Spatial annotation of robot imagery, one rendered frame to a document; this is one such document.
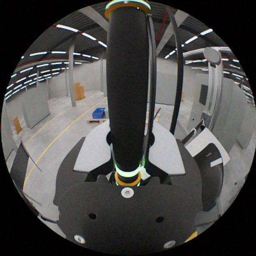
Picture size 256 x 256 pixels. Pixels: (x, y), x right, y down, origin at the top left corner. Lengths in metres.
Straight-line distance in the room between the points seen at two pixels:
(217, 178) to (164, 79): 5.68
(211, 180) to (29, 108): 6.41
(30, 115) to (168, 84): 8.49
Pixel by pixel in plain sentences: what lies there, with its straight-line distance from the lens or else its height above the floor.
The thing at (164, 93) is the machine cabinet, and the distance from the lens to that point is 5.83.
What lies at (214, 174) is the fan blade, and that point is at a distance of 0.21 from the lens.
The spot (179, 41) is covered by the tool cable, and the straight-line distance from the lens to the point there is 0.16.
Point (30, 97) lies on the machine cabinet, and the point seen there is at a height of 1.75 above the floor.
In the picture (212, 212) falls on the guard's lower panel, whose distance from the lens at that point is 0.99.
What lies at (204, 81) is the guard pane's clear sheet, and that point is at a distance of 1.03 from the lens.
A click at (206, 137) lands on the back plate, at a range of 0.54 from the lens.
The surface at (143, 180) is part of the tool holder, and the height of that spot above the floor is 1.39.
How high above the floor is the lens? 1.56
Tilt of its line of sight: 31 degrees down
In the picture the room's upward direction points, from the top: straight up
